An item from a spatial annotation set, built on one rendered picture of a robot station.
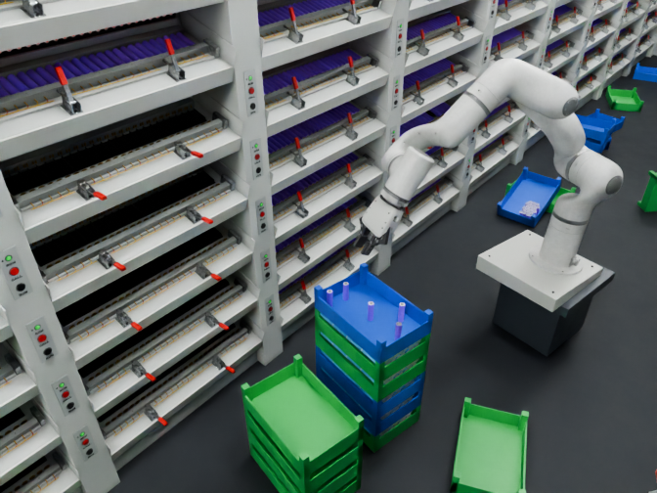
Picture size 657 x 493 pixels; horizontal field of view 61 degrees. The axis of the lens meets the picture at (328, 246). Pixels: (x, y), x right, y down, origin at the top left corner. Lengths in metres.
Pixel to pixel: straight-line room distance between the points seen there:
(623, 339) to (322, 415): 1.30
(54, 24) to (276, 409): 1.10
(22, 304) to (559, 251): 1.65
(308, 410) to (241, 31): 1.03
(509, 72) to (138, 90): 0.93
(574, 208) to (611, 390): 0.66
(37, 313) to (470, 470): 1.29
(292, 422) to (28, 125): 0.99
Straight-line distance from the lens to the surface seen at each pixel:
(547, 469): 1.95
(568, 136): 1.83
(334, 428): 1.62
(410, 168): 1.55
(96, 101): 1.33
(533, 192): 3.14
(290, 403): 1.67
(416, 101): 2.33
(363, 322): 1.67
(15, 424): 1.70
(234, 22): 1.49
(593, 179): 1.95
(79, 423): 1.67
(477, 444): 1.94
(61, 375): 1.54
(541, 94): 1.65
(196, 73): 1.45
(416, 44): 2.29
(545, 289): 2.02
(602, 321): 2.51
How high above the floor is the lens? 1.54
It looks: 35 degrees down
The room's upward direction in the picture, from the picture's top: straight up
